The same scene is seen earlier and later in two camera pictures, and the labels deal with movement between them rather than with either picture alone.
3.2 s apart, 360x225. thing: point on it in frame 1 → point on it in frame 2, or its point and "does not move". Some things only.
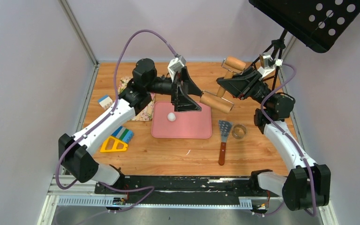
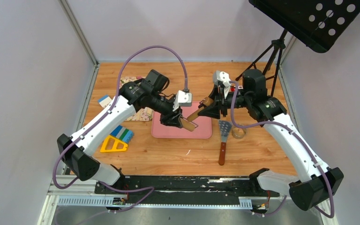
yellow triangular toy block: x=116 y=140 does not move
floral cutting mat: x=146 y=115 does not move
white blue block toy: x=105 y=101 does not move
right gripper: x=244 y=84 → x=219 y=102
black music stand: x=319 y=24 does not move
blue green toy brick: x=124 y=134 does not move
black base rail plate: x=182 y=190 does not move
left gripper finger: x=188 y=84 → x=187 y=125
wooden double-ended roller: x=219 y=102 → x=206 y=102
